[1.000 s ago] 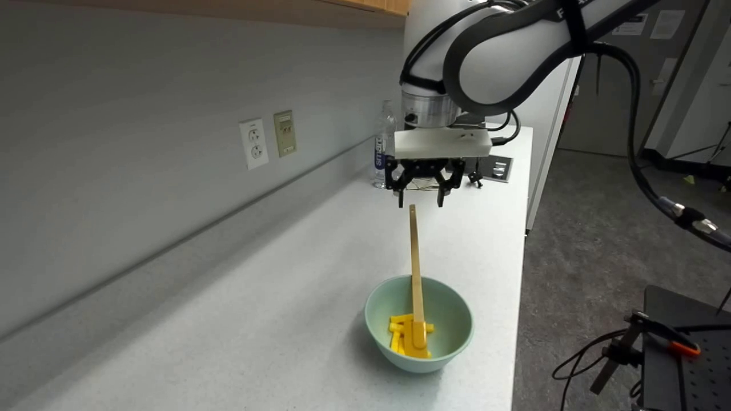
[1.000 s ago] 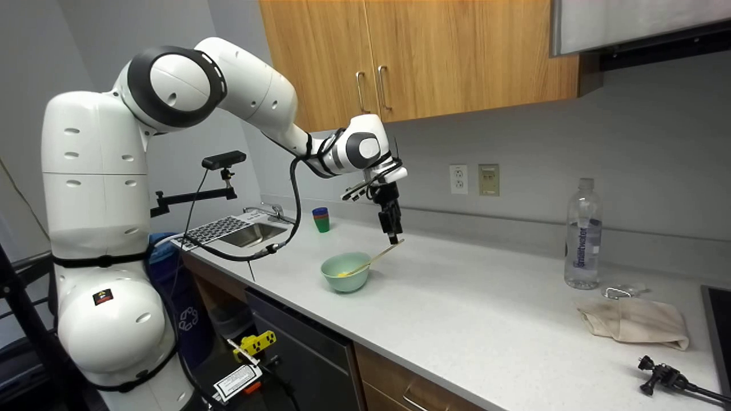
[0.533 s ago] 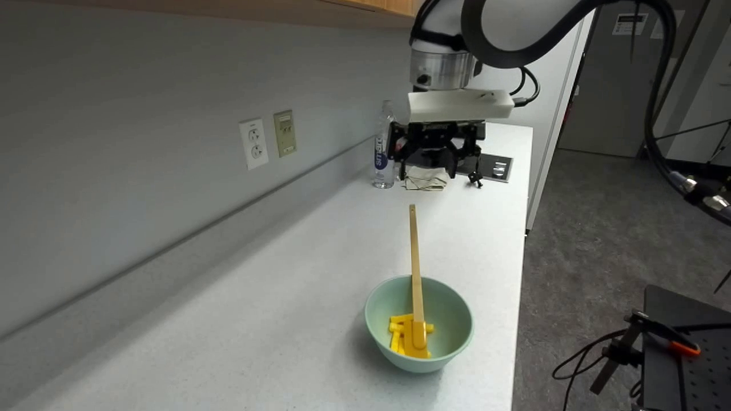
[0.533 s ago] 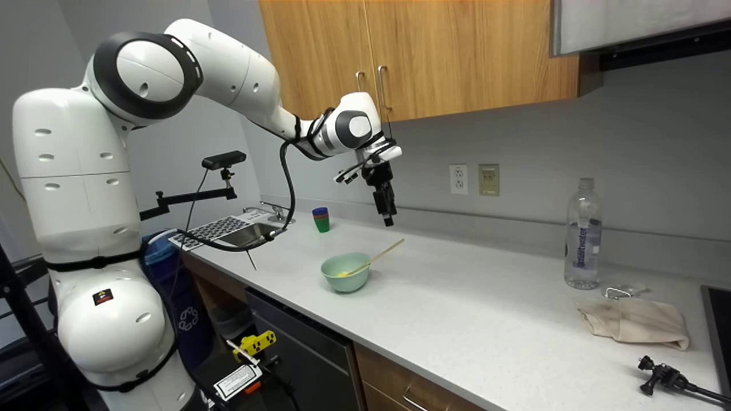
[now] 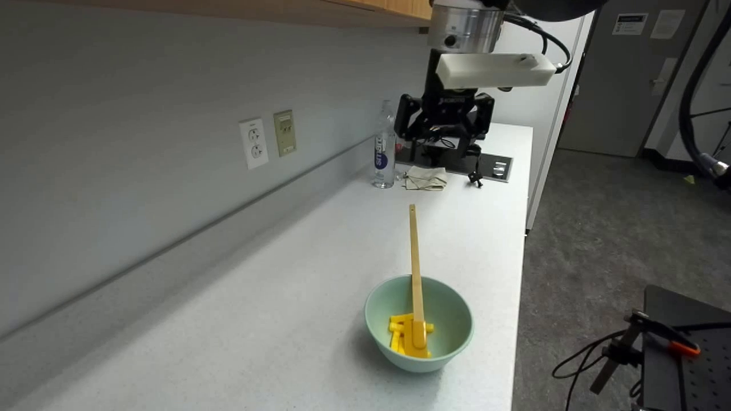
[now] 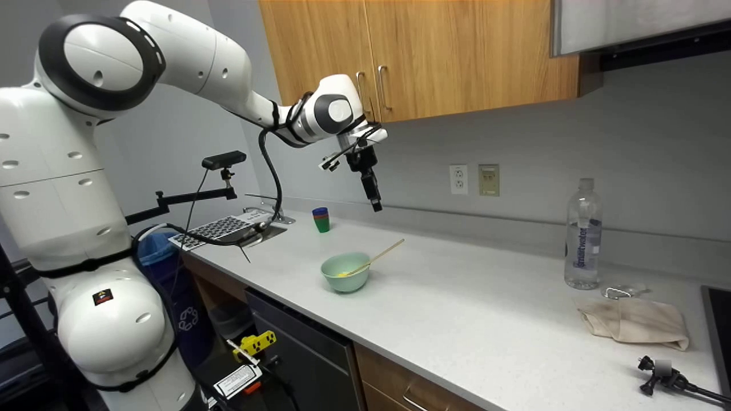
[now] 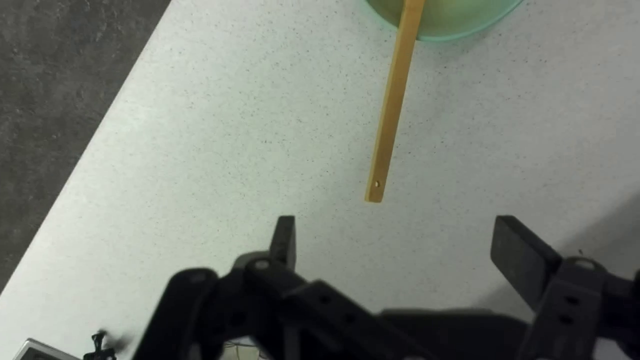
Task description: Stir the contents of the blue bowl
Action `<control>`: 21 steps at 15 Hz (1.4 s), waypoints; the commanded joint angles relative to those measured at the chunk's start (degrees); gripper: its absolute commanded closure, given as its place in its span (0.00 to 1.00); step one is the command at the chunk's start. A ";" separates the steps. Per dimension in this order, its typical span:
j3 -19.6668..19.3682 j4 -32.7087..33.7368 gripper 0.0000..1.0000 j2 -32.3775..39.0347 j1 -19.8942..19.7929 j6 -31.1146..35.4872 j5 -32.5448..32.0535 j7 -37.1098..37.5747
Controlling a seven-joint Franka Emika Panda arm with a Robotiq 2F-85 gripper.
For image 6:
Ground clear plastic water bottle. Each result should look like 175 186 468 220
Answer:
561 176 606 291

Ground yellow hand tool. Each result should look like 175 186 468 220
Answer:
230 328 280 365

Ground beige crumpled cloth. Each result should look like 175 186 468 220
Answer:
577 295 693 352

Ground small clear wrapper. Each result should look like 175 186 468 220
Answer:
602 283 650 301

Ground black dishwasher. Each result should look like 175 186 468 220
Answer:
244 285 366 411

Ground beige wall switch plate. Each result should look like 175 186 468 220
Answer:
478 162 502 199

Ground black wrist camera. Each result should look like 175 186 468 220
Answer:
318 145 355 170

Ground wooden spatula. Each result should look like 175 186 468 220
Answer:
334 236 407 281

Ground black tripod leg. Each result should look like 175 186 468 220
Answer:
0 244 87 411

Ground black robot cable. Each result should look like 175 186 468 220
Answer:
133 124 286 264

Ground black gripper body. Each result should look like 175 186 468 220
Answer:
345 144 381 186

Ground blue recycling bin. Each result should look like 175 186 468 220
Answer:
135 226 217 370

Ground white red control box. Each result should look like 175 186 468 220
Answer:
213 363 264 402

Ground light green bowl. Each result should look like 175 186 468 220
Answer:
320 250 373 295

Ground black exterior camera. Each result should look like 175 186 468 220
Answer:
201 148 248 172

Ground wooden lower drawer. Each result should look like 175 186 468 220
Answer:
351 341 487 411

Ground black stove top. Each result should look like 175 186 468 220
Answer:
698 283 731 402

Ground wooden cabinet door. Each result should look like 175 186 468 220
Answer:
363 0 602 124
259 0 376 128

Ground metal cabinet handle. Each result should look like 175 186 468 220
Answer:
355 67 375 119
375 61 398 115

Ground steel range hood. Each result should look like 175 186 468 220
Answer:
551 0 731 72

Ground grey dish drying rack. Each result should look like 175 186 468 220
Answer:
167 214 255 252

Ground small black camera tripod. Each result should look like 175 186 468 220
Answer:
634 353 731 405

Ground stacked blue green cups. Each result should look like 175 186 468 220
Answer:
311 204 334 234

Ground white wall outlet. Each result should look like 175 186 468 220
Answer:
447 162 471 196

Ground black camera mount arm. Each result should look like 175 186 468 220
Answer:
123 167 240 227

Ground steel sink basin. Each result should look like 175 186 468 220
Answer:
227 220 291 249

